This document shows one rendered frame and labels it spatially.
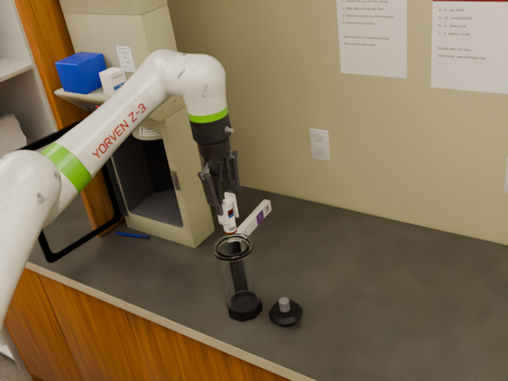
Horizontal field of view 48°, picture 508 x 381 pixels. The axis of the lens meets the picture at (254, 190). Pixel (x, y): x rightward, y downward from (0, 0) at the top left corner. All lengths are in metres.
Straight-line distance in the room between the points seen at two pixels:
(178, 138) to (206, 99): 0.50
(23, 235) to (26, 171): 0.11
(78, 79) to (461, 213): 1.21
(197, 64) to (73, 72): 0.56
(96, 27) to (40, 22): 0.19
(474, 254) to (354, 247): 0.35
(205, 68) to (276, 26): 0.66
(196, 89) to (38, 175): 0.39
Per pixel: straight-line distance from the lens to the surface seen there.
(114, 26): 1.70
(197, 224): 1.90
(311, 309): 1.62
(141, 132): 1.83
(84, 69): 1.72
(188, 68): 1.26
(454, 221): 1.91
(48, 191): 1.07
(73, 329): 2.29
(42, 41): 1.87
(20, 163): 1.07
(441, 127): 1.76
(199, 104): 1.27
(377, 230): 1.90
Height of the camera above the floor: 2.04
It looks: 30 degrees down
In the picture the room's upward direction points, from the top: 9 degrees counter-clockwise
